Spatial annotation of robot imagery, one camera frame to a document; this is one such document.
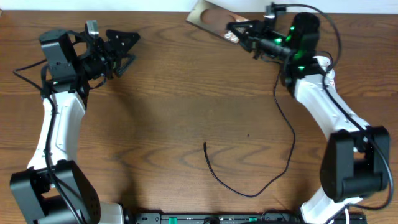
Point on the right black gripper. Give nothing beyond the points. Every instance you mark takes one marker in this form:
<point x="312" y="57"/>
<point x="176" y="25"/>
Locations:
<point x="250" y="42"/>

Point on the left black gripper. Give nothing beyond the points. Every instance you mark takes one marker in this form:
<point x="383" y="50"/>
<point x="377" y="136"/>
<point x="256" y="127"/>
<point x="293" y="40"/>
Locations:
<point x="109" y="59"/>

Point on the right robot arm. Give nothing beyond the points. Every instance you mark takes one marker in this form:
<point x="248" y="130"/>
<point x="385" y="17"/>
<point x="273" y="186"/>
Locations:
<point x="356" y="160"/>

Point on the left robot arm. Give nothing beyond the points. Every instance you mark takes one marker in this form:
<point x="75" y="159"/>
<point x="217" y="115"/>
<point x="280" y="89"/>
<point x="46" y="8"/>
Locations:
<point x="53" y="189"/>

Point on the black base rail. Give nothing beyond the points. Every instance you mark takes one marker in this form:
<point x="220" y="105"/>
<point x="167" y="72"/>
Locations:
<point x="175" y="218"/>

